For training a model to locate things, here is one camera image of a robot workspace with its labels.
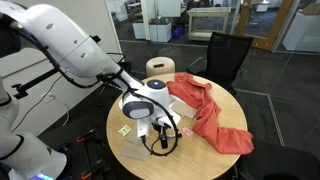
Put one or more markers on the brown paper napkin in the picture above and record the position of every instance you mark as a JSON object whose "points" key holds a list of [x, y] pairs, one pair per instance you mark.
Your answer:
{"points": [[135, 150], [184, 109]]}

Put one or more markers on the low white cabinet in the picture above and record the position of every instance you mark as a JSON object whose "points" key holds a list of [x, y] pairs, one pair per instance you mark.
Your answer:
{"points": [[160, 31]]}

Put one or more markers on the blue bin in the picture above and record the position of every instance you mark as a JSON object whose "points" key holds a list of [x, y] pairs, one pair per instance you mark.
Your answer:
{"points": [[177, 32]]}

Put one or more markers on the black orange bar clamp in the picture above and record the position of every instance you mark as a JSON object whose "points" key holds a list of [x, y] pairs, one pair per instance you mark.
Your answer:
{"points": [[86, 174], [81, 139]]}

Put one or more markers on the wooden door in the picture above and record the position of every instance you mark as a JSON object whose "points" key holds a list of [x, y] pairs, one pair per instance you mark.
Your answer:
{"points": [[266, 41]]}

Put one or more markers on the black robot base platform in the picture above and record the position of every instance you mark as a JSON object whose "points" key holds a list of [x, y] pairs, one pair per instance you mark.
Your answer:
{"points": [[66, 133]]}

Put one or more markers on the pink eraser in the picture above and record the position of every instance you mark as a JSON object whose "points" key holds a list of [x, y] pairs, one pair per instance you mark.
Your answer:
{"points": [[187, 132]]}

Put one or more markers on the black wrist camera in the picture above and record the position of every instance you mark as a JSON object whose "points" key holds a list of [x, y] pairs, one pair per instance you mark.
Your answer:
{"points": [[157, 127]]}

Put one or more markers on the black mesh office chair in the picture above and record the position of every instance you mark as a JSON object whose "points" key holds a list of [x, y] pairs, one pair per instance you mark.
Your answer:
{"points": [[226, 56]]}

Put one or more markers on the black marker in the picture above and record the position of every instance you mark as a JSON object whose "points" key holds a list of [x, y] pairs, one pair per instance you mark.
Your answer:
{"points": [[175, 135]]}

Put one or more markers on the robot gripper body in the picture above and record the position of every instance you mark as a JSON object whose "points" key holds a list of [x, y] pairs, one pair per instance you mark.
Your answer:
{"points": [[142, 128]]}

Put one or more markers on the large white box cabinet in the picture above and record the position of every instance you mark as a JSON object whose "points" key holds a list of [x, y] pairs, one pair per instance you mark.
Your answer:
{"points": [[303, 31]]}

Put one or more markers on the cream utility cart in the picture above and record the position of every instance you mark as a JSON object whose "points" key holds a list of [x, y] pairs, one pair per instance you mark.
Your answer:
{"points": [[208, 11]]}

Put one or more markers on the red fleece cloth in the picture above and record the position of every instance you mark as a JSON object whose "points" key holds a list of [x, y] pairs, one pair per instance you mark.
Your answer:
{"points": [[213, 126]]}

